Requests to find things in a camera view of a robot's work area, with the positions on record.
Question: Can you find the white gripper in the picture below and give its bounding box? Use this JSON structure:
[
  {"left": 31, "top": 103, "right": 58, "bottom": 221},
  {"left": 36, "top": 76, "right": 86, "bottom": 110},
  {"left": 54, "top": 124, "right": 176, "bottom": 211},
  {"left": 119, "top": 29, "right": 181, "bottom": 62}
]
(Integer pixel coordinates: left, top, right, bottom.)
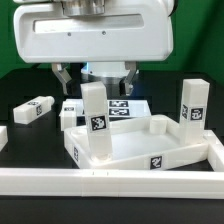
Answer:
[{"left": 13, "top": 0, "right": 174, "bottom": 96}]

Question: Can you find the white desk top tray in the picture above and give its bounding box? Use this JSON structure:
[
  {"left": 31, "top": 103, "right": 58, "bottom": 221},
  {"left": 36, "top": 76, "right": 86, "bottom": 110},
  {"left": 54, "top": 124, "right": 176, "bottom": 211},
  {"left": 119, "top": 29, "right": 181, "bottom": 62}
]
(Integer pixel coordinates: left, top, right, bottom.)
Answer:
[{"left": 64, "top": 115, "right": 209, "bottom": 170}]

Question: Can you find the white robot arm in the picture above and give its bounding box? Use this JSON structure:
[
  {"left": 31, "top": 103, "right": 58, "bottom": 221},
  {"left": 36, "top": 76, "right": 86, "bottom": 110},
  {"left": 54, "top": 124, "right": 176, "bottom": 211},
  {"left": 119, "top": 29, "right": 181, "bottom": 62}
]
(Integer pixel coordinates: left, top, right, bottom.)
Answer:
[{"left": 13, "top": 0, "right": 178, "bottom": 95}]

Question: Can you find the white front fence bar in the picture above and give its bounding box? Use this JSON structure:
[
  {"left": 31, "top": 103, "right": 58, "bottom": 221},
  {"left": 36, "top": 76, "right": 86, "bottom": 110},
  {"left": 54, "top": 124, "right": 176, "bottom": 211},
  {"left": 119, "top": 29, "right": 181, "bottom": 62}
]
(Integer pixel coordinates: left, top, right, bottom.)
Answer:
[{"left": 0, "top": 168, "right": 224, "bottom": 199}]

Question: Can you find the white fence bar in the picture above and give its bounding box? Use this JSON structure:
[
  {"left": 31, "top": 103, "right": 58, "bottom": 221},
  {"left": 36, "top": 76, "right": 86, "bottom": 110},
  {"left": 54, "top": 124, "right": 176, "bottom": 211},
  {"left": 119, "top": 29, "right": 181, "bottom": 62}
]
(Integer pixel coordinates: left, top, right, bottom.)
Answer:
[
  {"left": 204, "top": 130, "right": 224, "bottom": 172},
  {"left": 0, "top": 168, "right": 224, "bottom": 199}
]

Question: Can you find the white right fence bar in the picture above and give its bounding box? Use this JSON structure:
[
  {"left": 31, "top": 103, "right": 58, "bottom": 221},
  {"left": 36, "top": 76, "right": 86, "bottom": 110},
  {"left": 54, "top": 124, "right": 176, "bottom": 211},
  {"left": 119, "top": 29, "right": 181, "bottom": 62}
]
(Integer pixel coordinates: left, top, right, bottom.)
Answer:
[{"left": 204, "top": 130, "right": 224, "bottom": 172}]

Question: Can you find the white marker base plate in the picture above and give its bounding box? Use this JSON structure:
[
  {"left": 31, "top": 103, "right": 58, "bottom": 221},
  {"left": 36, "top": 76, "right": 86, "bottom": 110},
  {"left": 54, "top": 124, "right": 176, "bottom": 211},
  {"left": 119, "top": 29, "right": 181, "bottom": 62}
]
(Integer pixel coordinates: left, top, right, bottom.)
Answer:
[{"left": 60, "top": 99, "right": 151, "bottom": 118}]

